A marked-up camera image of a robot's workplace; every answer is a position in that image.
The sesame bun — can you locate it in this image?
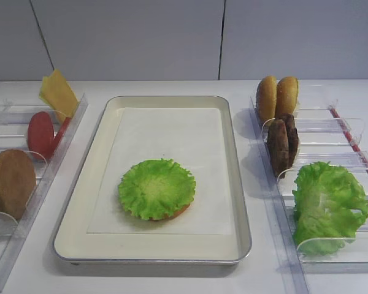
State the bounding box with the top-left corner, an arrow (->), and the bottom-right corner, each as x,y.
275,76 -> 299,117
256,75 -> 277,123

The rear yellow cheese slice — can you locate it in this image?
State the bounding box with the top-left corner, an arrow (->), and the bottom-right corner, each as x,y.
39,76 -> 53,108

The clear acrylic rack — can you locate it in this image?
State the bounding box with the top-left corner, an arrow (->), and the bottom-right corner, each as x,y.
0,93 -> 88,294
250,105 -> 368,293

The yellow cheese slice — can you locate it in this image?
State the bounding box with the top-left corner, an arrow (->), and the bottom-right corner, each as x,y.
49,69 -> 79,124
39,76 -> 53,108

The brown meat patty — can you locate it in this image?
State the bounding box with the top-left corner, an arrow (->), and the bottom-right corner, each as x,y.
267,119 -> 289,177
280,113 -> 299,168

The front yellow cheese slice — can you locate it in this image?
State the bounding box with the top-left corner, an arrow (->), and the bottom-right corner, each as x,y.
49,69 -> 79,124

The front brown meat patty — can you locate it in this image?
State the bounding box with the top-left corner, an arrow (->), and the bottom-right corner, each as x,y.
267,119 -> 289,177

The left red tomato slice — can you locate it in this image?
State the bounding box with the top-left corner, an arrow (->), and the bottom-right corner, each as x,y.
27,111 -> 54,161

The red tomato slice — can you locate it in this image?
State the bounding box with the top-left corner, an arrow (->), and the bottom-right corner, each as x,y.
51,117 -> 72,154
27,111 -> 54,161

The cream metal tray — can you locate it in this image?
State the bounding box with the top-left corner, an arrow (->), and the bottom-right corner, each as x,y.
53,96 -> 251,263

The rear brown meat patty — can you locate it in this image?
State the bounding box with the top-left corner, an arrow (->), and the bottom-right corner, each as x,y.
280,113 -> 299,168

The right clear acrylic rack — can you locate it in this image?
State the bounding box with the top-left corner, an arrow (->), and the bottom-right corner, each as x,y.
250,105 -> 368,293

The toasted bread slice on tray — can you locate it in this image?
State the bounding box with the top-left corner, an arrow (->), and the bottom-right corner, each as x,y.
146,203 -> 191,221

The brown bread slice in rack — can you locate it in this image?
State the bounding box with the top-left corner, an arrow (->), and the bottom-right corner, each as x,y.
0,149 -> 36,221

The green lettuce leaf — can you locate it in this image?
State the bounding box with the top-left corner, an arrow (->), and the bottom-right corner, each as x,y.
118,159 -> 196,221
293,162 -> 368,255

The green lettuce leaf in rack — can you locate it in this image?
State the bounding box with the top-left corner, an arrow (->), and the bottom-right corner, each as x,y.
293,162 -> 368,255

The left clear acrylic rack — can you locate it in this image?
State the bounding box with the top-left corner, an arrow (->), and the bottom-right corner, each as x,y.
0,93 -> 88,294

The right red tomato slice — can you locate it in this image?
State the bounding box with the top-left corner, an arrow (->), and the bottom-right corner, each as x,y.
51,117 -> 72,154

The left sesame bun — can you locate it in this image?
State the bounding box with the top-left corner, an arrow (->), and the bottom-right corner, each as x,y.
256,75 -> 277,123

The right sesame bun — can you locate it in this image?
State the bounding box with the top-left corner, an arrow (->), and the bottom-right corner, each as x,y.
275,76 -> 299,117

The white paper liner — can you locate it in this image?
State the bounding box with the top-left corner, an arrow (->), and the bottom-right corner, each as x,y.
87,108 -> 234,235

